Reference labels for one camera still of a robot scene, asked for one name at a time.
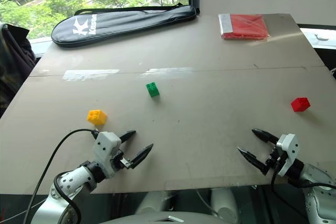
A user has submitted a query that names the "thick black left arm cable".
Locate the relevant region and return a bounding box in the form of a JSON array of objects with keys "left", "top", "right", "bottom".
[{"left": 53, "top": 172, "right": 81, "bottom": 224}]

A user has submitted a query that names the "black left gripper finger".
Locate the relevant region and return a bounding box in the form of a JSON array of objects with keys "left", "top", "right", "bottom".
[
  {"left": 130, "top": 143, "right": 154, "bottom": 169},
  {"left": 118, "top": 130, "right": 137, "bottom": 146}
]

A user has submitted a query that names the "green toy brick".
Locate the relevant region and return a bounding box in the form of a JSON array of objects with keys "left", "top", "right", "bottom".
[{"left": 145, "top": 82, "right": 161, "bottom": 98}]

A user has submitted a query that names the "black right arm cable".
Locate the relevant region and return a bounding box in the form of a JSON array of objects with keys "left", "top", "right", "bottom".
[{"left": 270, "top": 155, "right": 336, "bottom": 189}]

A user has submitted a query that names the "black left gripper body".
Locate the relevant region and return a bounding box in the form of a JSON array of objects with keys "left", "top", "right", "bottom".
[{"left": 112, "top": 150, "right": 134, "bottom": 172}]

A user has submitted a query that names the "red toy brick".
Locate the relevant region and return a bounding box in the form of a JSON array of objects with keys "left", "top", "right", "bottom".
[{"left": 290, "top": 97, "right": 311, "bottom": 113}]

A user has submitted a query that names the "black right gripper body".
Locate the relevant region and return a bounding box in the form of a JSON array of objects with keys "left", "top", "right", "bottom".
[{"left": 264, "top": 144, "right": 288, "bottom": 173}]

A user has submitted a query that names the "silver robot torso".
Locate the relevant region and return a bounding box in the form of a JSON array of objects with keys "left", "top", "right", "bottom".
[{"left": 104, "top": 210, "right": 238, "bottom": 224}]

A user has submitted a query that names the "dark jacket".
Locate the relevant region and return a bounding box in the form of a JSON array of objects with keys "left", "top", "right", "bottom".
[{"left": 0, "top": 22, "right": 37, "bottom": 119}]

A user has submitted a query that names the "black racket bag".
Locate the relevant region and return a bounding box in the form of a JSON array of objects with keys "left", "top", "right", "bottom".
[{"left": 51, "top": 2, "right": 198, "bottom": 48}]

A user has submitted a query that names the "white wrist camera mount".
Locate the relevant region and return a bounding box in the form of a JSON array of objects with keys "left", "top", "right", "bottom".
[
  {"left": 93, "top": 131, "right": 122, "bottom": 178},
  {"left": 275, "top": 133, "right": 299, "bottom": 178}
]

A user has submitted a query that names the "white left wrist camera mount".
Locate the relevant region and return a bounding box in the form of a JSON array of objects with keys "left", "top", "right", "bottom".
[{"left": 93, "top": 131, "right": 122, "bottom": 178}]

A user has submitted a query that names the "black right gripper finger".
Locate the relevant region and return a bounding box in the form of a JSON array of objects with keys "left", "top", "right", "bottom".
[
  {"left": 237, "top": 147, "right": 271, "bottom": 176},
  {"left": 251, "top": 129, "right": 280, "bottom": 145}
]

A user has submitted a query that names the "yellow toy brick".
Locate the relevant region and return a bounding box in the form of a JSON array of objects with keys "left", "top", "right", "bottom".
[{"left": 86, "top": 109, "right": 108, "bottom": 126}]

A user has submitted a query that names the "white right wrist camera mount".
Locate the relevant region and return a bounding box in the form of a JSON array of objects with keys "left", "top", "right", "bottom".
[{"left": 275, "top": 133, "right": 299, "bottom": 178}]

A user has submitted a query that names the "white rounded cylinder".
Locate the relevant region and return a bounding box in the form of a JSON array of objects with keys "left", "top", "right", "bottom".
[
  {"left": 209, "top": 188, "right": 240, "bottom": 222},
  {"left": 135, "top": 191, "right": 180, "bottom": 215}
]

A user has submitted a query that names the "red cloth in plastic bag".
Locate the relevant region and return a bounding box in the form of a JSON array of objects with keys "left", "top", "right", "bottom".
[{"left": 218, "top": 13, "right": 271, "bottom": 41}]

